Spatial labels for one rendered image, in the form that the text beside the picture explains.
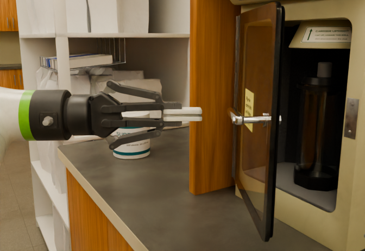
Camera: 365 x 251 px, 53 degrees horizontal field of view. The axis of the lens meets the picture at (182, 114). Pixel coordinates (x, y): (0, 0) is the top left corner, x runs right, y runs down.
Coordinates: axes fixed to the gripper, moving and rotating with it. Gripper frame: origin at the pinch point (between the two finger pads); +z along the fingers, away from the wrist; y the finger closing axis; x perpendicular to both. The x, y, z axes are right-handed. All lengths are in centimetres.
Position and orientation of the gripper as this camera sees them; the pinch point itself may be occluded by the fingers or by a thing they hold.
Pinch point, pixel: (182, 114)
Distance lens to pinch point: 66.7
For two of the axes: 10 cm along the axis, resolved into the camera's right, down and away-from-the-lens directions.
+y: 0.0, -9.8, -2.0
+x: -0.4, -2.0, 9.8
